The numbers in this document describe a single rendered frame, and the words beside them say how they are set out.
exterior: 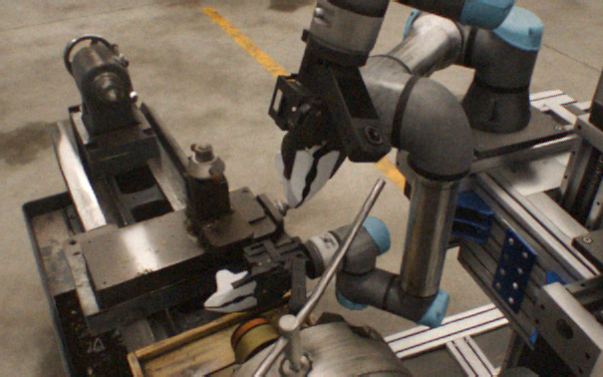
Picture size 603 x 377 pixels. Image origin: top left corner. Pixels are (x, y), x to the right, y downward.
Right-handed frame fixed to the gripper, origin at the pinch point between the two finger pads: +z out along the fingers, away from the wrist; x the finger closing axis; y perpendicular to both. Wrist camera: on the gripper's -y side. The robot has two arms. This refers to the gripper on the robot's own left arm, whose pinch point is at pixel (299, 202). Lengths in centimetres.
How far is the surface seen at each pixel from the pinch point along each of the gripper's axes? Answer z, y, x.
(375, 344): 15.0, -11.8, -10.1
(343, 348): 14.0, -12.2, -4.2
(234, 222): 32, 40, -16
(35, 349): 146, 120, 3
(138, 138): 42, 95, -13
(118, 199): 53, 81, -5
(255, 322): 26.5, 5.9, -3.7
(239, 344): 28.6, 4.0, -0.6
